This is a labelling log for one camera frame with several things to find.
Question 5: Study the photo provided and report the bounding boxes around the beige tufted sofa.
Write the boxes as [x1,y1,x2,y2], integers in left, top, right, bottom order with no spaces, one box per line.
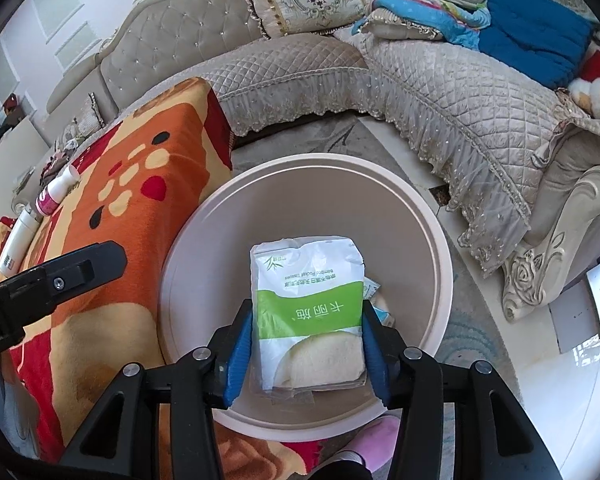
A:
[10,0,600,324]

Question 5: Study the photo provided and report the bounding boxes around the pale pink round bin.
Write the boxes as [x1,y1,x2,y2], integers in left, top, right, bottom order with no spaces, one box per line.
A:
[159,152,454,443]

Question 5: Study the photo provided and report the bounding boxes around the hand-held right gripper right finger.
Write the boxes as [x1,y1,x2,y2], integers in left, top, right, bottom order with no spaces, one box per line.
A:
[361,299,561,480]

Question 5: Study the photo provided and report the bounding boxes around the orange and red printed blanket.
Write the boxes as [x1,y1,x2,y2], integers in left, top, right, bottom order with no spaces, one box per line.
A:
[0,76,362,480]

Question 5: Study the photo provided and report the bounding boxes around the white tube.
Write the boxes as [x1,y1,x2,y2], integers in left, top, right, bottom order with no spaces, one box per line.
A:
[0,204,41,277]

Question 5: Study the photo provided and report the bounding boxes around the red and yellow plush toy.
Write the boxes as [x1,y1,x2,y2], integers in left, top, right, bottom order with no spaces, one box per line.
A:
[567,55,600,127]

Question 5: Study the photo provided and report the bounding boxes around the small white wrapper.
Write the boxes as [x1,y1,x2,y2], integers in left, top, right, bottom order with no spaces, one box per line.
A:
[363,281,397,327]

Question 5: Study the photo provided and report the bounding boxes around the white cabinet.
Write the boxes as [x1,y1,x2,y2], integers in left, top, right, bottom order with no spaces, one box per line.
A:
[0,114,52,171]

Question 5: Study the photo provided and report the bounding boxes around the colourful light blue cloth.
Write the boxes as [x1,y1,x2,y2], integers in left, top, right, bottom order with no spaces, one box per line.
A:
[352,0,492,52]

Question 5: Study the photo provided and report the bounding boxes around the blue folded blanket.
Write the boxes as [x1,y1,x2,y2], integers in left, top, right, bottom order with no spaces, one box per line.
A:
[477,0,594,92]

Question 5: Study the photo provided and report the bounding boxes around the pink slipper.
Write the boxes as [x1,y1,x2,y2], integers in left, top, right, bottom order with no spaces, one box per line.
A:
[347,415,401,474]

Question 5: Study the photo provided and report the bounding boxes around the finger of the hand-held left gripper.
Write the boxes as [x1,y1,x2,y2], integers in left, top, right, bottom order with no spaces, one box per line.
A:
[34,241,129,308]

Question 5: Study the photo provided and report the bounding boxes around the small beige fringed cushion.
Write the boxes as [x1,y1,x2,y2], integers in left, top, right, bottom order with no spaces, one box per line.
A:
[74,92,107,134]

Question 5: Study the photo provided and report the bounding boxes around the quilted beige sofa cover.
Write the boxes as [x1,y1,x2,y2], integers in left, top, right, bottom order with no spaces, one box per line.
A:
[362,39,567,277]
[200,34,381,137]

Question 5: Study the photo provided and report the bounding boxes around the white bottle with pink label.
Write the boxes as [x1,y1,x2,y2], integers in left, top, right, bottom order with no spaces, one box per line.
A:
[35,166,81,216]

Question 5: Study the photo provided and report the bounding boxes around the green and white tissue packet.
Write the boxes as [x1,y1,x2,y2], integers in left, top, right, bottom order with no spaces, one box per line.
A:
[250,234,369,403]

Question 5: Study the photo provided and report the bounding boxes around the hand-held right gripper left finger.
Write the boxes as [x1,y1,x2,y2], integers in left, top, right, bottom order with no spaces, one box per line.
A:
[55,299,255,480]

